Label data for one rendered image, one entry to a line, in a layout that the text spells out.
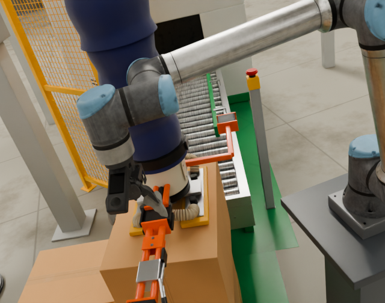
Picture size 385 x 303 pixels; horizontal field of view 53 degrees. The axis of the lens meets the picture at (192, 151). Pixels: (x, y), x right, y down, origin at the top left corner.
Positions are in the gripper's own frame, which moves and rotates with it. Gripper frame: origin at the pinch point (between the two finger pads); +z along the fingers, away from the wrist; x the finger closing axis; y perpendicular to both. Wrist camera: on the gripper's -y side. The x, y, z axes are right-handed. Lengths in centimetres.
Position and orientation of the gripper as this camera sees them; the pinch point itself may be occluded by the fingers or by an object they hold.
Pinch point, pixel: (139, 223)
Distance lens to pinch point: 103.1
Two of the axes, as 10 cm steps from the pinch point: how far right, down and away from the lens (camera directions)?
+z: 2.1, 8.3, 5.2
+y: 0.2, -5.3, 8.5
